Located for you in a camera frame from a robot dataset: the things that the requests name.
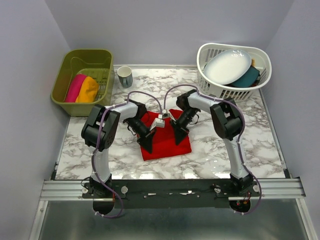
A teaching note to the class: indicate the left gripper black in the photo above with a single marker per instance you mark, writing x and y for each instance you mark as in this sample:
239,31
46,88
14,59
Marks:
145,140

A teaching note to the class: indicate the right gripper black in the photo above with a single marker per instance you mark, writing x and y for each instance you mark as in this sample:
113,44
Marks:
180,131

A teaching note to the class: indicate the red t shirt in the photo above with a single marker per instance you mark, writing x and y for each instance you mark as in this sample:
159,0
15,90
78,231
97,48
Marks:
164,145

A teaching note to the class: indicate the white plastic dish basket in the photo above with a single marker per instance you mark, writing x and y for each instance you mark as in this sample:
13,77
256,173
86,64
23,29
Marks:
259,59

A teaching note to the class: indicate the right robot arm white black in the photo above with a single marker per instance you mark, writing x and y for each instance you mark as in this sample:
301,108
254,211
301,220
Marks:
229,125

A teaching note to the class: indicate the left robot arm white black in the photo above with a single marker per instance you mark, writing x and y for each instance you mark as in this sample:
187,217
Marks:
99,132

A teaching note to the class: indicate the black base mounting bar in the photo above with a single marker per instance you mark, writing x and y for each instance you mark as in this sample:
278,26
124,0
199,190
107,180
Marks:
169,194

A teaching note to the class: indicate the grey white mug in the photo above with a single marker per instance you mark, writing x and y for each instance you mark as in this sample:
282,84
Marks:
125,76

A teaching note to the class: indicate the orange rolled t shirt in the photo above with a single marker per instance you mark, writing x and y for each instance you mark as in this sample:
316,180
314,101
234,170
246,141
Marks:
88,91

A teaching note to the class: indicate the white oval plate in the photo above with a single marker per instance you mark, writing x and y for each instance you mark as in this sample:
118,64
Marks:
228,66

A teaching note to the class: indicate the teal plate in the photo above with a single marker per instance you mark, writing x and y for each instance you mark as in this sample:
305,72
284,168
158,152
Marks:
247,79

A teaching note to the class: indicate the pink rolled t shirt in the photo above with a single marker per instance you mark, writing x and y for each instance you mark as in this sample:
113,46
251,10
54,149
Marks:
74,88

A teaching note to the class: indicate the olive green plastic bin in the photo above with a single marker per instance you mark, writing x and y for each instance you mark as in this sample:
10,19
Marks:
93,62

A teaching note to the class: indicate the dark brown dish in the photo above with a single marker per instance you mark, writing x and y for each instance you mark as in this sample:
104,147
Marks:
256,82

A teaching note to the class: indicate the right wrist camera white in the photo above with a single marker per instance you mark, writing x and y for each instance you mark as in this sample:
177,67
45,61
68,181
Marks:
166,114

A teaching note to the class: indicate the aluminium frame rail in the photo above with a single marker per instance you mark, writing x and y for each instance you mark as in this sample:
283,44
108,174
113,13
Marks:
272,189

